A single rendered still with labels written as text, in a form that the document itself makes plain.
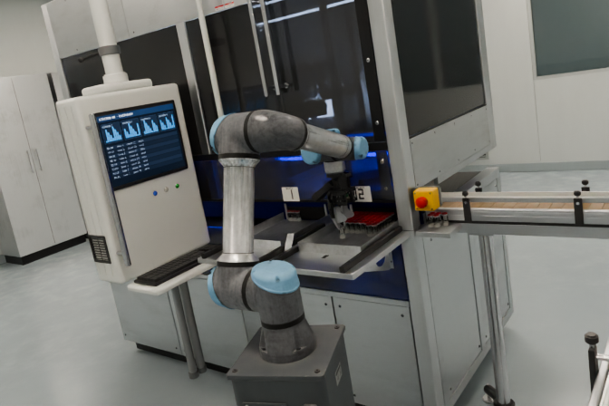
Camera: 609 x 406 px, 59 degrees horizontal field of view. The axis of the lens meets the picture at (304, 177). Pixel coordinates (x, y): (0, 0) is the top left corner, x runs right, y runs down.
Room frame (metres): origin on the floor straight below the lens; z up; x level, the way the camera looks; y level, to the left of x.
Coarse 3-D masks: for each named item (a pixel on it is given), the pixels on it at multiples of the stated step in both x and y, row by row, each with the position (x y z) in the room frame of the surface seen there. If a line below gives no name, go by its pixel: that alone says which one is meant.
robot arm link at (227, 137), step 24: (240, 120) 1.44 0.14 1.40; (216, 144) 1.48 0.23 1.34; (240, 144) 1.43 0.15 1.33; (240, 168) 1.44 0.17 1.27; (240, 192) 1.42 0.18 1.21; (240, 216) 1.41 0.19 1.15; (240, 240) 1.39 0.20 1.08; (240, 264) 1.36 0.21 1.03; (216, 288) 1.37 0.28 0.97; (240, 288) 1.32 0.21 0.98
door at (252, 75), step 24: (192, 24) 2.41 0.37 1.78; (216, 24) 2.33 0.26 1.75; (240, 24) 2.24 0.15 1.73; (192, 48) 2.43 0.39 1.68; (216, 48) 2.34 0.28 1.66; (240, 48) 2.26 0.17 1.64; (264, 48) 2.18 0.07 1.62; (216, 72) 2.36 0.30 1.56; (240, 72) 2.27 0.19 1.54; (240, 96) 2.29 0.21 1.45; (264, 96) 2.21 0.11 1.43; (216, 120) 2.40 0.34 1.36
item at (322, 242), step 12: (324, 228) 1.96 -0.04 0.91; (336, 228) 2.02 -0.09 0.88; (312, 240) 1.89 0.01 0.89; (324, 240) 1.90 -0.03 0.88; (336, 240) 1.88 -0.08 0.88; (348, 240) 1.86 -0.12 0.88; (360, 240) 1.83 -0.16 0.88; (372, 240) 1.74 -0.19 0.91; (312, 252) 1.80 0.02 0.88; (324, 252) 1.76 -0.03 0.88; (336, 252) 1.73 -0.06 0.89; (348, 252) 1.70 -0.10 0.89
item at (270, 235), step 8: (280, 216) 2.29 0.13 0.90; (328, 216) 2.13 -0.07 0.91; (264, 224) 2.20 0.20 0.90; (272, 224) 2.24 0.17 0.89; (280, 224) 2.24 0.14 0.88; (288, 224) 2.22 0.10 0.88; (296, 224) 2.19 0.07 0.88; (304, 224) 2.17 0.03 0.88; (312, 224) 2.04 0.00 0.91; (256, 232) 2.16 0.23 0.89; (264, 232) 2.15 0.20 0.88; (272, 232) 2.13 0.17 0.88; (280, 232) 2.11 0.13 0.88; (288, 232) 2.09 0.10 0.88; (296, 232) 1.96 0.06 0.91; (256, 240) 1.95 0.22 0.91; (264, 240) 1.93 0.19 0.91; (272, 240) 1.91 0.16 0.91; (280, 240) 1.89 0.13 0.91; (264, 248) 1.94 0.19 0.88; (272, 248) 1.91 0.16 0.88
